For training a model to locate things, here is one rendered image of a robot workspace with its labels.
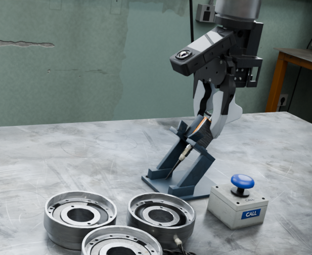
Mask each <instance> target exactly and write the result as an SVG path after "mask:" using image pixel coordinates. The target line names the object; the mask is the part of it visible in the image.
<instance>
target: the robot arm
mask: <svg viewBox="0 0 312 255"><path fill-rule="evenodd" d="M261 2H262V0H216V5H215V12H216V13H217V14H215V17H214V23H216V24H219V25H222V27H219V26H217V27H216V28H214V29H213V30H211V31H209V32H208V33H206V34H205V35H203V36H202V37H200V38H199V39H197V40H195V41H194V42H192V43H191V44H189V45H188V46H186V47H185V48H183V49H182V50H180V51H179V52H177V53H176V54H174V55H172V56H171V57H170V58H169V59H170V62H171V65H172V68H173V70H174V71H176V72H178V73H180V74H182V75H184V76H189V75H191V74H192V73H194V72H195V71H196V73H195V77H194V84H193V99H194V114H195V119H196V117H197V116H198V115H199V114H200V115H201V116H203V117H204V112H206V111H209V110H211V109H213V113H212V116H211V120H212V121H211V126H210V128H209V129H210V131H211V134H212V137H213V138H214V139H217V137H218V136H219V135H220V133H221V132H222V130H223V128H224V125H225V124H227V123H229V122H232V121H234V120H237V119H239V118H240V117H241V116H242V112H243V110H242V108H241V107H240V106H238V105H237V104H236V103H235V91H236V88H244V87H245V86H246V87H247V88H255V87H257V83H258V79H259V74H260V70H261V65H262V61H263V59H261V58H259V57H257V51H258V47H259V42H260V38H261V33H262V29H263V24H264V23H259V22H256V21H255V20H256V19H258V16H259V12H260V7H261ZM253 67H258V71H257V76H256V80H255V81H250V80H252V77H253V75H251V74H252V69H253ZM246 84H247V85H246ZM216 89H219V91H218V92H216Z"/></svg>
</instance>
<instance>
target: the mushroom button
mask: <svg viewBox="0 0 312 255"><path fill-rule="evenodd" d="M231 183H232V184H233V185H235V186H236V187H238V188H237V191H238V192H241V193H243V192H244V190H245V189H251V188H253V187H254V184H255V182H254V179H253V178H251V177H249V176H247V175H244V174H235V175H233V176H232V177H231Z"/></svg>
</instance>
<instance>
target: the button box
mask: <svg viewBox="0 0 312 255"><path fill-rule="evenodd" d="M237 188H238V187H236V186H235V185H233V184H232V183H229V184H223V185H216V186H211V190H210V195H209V200H208V205H207V209H208V210H209V211H210V212H211V213H212V214H214V215H215V216H216V217H217V218H218V219H219V220H221V221H222V222H223V223H224V224H225V225H227V226H228V227H229V228H230V229H231V230H235V229H239V228H244V227H248V226H253V225H258V224H262V223H263V222H264V217H265V213H266V210H267V207H268V203H269V200H268V199H266V198H265V197H264V196H262V195H261V194H259V193H258V192H256V191H255V190H254V189H252V188H251V189H245V190H244V192H243V193H241V192H238V191H237Z"/></svg>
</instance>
